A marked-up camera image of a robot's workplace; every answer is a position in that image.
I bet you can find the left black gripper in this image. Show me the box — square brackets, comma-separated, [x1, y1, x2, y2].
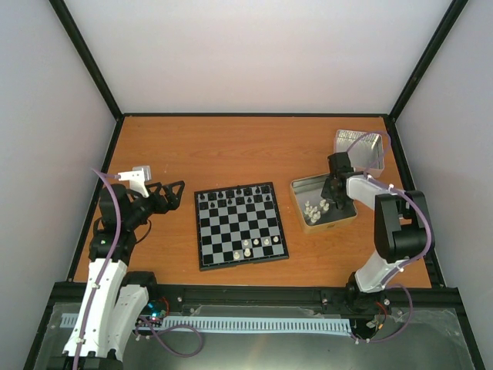
[126, 181, 186, 229]

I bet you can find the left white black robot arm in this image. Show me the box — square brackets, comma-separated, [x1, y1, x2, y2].
[62, 181, 185, 369]

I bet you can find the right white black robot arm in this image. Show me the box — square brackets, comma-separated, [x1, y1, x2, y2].
[321, 152, 434, 313]

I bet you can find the small green circuit board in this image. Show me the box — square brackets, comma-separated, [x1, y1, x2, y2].
[138, 297, 169, 328]

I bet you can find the gold metal tin box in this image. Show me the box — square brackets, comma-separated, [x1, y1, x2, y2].
[290, 173, 357, 234]

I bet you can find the black and white chessboard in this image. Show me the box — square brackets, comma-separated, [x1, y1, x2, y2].
[194, 182, 289, 271]

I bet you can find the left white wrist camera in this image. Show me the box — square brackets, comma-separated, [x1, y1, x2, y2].
[116, 166, 152, 198]

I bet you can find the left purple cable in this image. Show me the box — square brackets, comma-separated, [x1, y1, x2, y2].
[72, 169, 122, 370]

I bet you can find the light blue cable duct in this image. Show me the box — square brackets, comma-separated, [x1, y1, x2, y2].
[61, 312, 354, 336]

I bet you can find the black frame rail base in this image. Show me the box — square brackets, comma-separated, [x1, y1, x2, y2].
[24, 281, 485, 369]

